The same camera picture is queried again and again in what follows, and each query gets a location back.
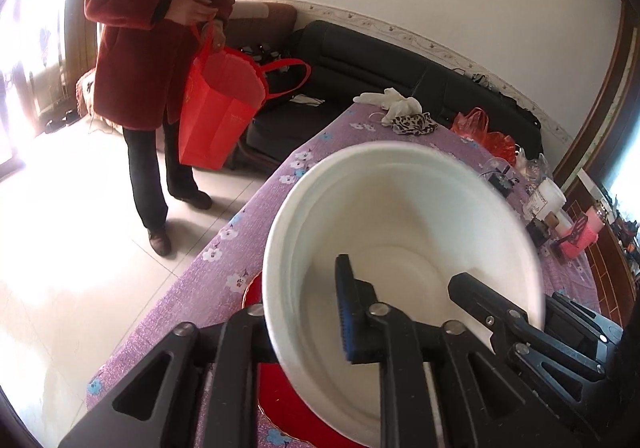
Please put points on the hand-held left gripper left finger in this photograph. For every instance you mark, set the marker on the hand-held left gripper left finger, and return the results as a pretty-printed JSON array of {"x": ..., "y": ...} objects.
[{"x": 235, "y": 353}]

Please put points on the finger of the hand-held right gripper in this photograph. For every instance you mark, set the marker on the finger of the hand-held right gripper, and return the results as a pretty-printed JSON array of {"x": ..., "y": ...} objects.
[
  {"x": 580, "y": 323},
  {"x": 480, "y": 300}
]

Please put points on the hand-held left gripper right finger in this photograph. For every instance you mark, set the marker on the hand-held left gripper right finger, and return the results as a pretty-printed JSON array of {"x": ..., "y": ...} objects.
[{"x": 347, "y": 328}]

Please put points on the large red glass plate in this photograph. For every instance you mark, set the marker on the large red glass plate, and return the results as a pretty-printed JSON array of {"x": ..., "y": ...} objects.
[{"x": 285, "y": 408}]

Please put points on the large white bowl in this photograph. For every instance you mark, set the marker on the large white bowl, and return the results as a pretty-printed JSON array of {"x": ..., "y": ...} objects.
[{"x": 400, "y": 208}]

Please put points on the black phone stand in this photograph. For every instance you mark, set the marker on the black phone stand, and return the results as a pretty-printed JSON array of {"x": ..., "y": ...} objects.
[{"x": 575, "y": 229}]

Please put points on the bottle with pink knitted sleeve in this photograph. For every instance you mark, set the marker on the bottle with pink knitted sleeve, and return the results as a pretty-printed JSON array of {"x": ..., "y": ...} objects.
[{"x": 590, "y": 228}]

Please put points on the purple floral tablecloth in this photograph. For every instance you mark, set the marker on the purple floral tablecloth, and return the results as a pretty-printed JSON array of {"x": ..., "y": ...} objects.
[{"x": 250, "y": 238}]

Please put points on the white plastic jar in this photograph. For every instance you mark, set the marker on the white plastic jar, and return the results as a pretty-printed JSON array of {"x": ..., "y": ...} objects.
[{"x": 547, "y": 198}]

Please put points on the clear drinking glass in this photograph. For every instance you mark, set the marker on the clear drinking glass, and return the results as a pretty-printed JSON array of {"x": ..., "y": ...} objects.
[{"x": 532, "y": 170}]

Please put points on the red plastic bag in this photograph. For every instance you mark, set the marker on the red plastic bag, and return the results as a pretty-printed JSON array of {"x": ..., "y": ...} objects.
[{"x": 480, "y": 127}]

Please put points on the red tote bag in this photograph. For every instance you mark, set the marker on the red tote bag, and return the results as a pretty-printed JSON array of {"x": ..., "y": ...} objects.
[{"x": 215, "y": 122}]

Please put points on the black sofa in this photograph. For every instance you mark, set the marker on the black sofa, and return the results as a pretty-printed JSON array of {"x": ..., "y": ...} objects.
[{"x": 360, "y": 57}]

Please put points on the chair with beige cover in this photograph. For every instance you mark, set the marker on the chair with beige cover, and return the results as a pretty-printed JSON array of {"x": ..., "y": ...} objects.
[{"x": 85, "y": 92}]

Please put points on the brown armchair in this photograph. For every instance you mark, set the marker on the brown armchair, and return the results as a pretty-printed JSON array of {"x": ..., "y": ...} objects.
[{"x": 265, "y": 15}]

